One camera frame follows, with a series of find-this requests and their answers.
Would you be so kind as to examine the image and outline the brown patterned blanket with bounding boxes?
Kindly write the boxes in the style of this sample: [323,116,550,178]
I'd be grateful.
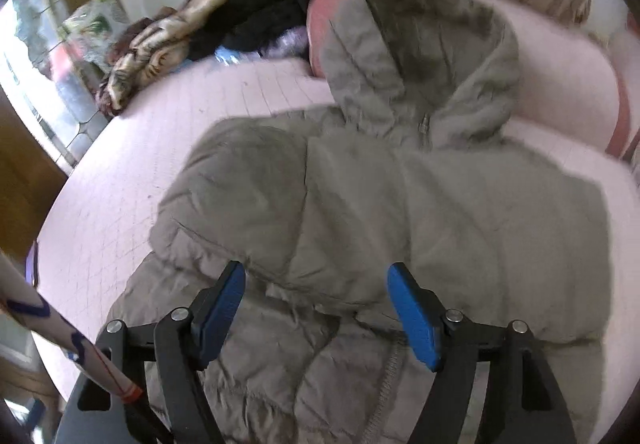
[95,0,241,117]

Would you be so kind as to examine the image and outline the clear plastic bag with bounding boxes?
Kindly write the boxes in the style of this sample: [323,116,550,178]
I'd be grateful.
[215,26,311,67]

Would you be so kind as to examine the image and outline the black clothes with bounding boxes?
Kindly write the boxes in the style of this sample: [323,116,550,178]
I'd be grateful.
[187,0,316,62]

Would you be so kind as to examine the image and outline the window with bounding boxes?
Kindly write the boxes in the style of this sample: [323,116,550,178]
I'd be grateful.
[0,0,111,175]

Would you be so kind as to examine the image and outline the grey-green hooded puffer jacket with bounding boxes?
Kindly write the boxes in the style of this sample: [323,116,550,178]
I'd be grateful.
[105,0,613,444]

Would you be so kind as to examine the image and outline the floral cushion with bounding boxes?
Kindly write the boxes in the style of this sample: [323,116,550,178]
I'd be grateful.
[60,0,131,74]

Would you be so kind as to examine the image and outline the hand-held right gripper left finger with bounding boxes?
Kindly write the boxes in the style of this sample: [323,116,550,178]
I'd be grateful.
[77,261,247,444]

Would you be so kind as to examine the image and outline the wooden cabinet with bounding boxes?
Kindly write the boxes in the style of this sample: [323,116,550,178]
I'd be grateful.
[0,88,68,259]

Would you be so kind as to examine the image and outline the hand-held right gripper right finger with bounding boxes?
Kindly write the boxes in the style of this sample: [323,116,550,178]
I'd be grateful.
[386,262,577,444]

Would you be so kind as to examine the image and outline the pink pillow with red band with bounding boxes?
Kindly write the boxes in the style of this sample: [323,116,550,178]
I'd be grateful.
[306,0,638,159]

